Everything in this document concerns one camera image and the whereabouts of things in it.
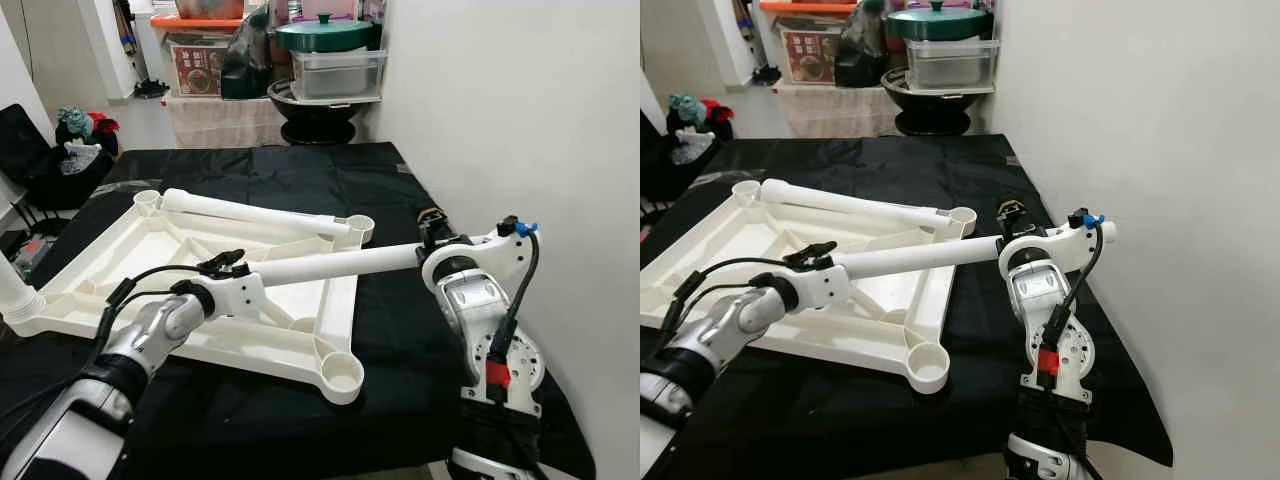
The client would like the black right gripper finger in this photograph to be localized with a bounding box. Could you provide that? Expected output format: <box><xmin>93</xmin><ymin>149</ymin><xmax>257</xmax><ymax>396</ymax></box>
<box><xmin>999</xmin><ymin>200</ymin><xmax>1031</xmax><ymax>243</ymax></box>
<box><xmin>418</xmin><ymin>207</ymin><xmax>451</xmax><ymax>251</ymax></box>

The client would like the white plastic table leg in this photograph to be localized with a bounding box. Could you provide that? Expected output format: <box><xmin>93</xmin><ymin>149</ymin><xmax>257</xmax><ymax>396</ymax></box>
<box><xmin>160</xmin><ymin>188</ymin><xmax>353</xmax><ymax>239</ymax></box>
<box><xmin>0</xmin><ymin>255</ymin><xmax>46</xmax><ymax>321</ymax></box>
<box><xmin>240</xmin><ymin>240</ymin><xmax>433</xmax><ymax>291</ymax></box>
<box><xmin>832</xmin><ymin>222</ymin><xmax>1118</xmax><ymax>281</ymax></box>
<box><xmin>760</xmin><ymin>178</ymin><xmax>956</xmax><ymax>231</ymax></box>

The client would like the white plastic table top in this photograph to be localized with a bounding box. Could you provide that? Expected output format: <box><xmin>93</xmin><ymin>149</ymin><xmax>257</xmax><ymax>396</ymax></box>
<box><xmin>640</xmin><ymin>178</ymin><xmax>979</xmax><ymax>394</ymax></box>
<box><xmin>3</xmin><ymin>188</ymin><xmax>378</xmax><ymax>406</ymax></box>

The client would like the black cloth cover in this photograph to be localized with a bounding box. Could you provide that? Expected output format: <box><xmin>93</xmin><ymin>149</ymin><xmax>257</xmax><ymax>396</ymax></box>
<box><xmin>0</xmin><ymin>142</ymin><xmax>596</xmax><ymax>480</ymax></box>
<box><xmin>640</xmin><ymin>135</ymin><xmax>1173</xmax><ymax>471</ymax></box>

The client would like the beige cloth covered table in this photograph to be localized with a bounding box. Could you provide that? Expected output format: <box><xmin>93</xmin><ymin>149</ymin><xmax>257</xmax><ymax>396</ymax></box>
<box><xmin>163</xmin><ymin>95</ymin><xmax>296</xmax><ymax>149</ymax></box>
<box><xmin>775</xmin><ymin>83</ymin><xmax>906</xmax><ymax>138</ymax></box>

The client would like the black wok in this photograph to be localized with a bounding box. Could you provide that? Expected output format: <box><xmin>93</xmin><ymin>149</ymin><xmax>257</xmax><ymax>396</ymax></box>
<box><xmin>880</xmin><ymin>68</ymin><xmax>991</xmax><ymax>136</ymax></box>
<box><xmin>267</xmin><ymin>80</ymin><xmax>381</xmax><ymax>146</ymax></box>

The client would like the white plastic bag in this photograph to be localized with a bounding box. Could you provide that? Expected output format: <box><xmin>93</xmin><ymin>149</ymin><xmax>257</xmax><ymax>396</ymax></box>
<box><xmin>672</xmin><ymin>128</ymin><xmax>716</xmax><ymax>166</ymax></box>
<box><xmin>60</xmin><ymin>140</ymin><xmax>104</xmax><ymax>176</ymax></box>

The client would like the open black suitcase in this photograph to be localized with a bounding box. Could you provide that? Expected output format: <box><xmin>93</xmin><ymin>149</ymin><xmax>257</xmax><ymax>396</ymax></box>
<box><xmin>0</xmin><ymin>103</ymin><xmax>121</xmax><ymax>211</ymax></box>
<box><xmin>640</xmin><ymin>130</ymin><xmax>736</xmax><ymax>206</ymax></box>

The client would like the clear plastic storage box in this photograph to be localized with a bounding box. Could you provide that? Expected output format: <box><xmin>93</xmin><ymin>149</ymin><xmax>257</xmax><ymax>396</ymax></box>
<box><xmin>292</xmin><ymin>48</ymin><xmax>388</xmax><ymax>101</ymax></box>
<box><xmin>905</xmin><ymin>38</ymin><xmax>1001</xmax><ymax>93</ymax></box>

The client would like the grey charger with red label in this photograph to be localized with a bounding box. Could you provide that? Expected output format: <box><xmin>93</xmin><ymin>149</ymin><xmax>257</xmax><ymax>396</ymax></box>
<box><xmin>10</xmin><ymin>235</ymin><xmax>61</xmax><ymax>281</ymax></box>

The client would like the teal plush toy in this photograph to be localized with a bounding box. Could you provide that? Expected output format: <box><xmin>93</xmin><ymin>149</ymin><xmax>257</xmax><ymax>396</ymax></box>
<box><xmin>668</xmin><ymin>93</ymin><xmax>706</xmax><ymax>129</ymax></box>
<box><xmin>55</xmin><ymin>107</ymin><xmax>93</xmax><ymax>141</ymax></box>

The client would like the green pot lid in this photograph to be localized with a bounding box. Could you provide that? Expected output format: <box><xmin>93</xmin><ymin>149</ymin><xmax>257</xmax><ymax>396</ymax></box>
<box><xmin>275</xmin><ymin>13</ymin><xmax>379</xmax><ymax>53</ymax></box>
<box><xmin>887</xmin><ymin>2</ymin><xmax>993</xmax><ymax>41</ymax></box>

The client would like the clear storage box orange lid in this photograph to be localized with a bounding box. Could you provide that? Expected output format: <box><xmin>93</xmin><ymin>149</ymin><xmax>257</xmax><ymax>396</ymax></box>
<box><xmin>758</xmin><ymin>0</ymin><xmax>861</xmax><ymax>89</ymax></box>
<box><xmin>150</xmin><ymin>12</ymin><xmax>246</xmax><ymax>99</ymax></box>

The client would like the brown basin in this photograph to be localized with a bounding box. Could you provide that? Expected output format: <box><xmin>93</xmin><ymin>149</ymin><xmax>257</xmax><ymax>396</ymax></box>
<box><xmin>175</xmin><ymin>0</ymin><xmax>246</xmax><ymax>19</ymax></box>

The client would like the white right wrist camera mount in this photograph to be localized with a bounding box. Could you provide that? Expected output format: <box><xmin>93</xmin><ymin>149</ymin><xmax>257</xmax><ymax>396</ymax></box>
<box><xmin>998</xmin><ymin>222</ymin><xmax>1101</xmax><ymax>286</ymax></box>
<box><xmin>420</xmin><ymin>225</ymin><xmax>538</xmax><ymax>293</ymax></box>

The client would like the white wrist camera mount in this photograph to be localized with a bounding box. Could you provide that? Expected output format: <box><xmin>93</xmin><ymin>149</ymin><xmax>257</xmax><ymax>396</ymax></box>
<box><xmin>205</xmin><ymin>270</ymin><xmax>269</xmax><ymax>319</ymax></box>
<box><xmin>790</xmin><ymin>262</ymin><xmax>853</xmax><ymax>311</ymax></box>
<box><xmin>420</xmin><ymin>225</ymin><xmax>538</xmax><ymax>293</ymax></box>
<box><xmin>998</xmin><ymin>222</ymin><xmax>1101</xmax><ymax>286</ymax></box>

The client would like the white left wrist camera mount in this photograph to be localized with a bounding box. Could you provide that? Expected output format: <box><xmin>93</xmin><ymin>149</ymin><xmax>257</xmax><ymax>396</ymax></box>
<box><xmin>790</xmin><ymin>262</ymin><xmax>853</xmax><ymax>311</ymax></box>
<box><xmin>205</xmin><ymin>270</ymin><xmax>269</xmax><ymax>319</ymax></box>

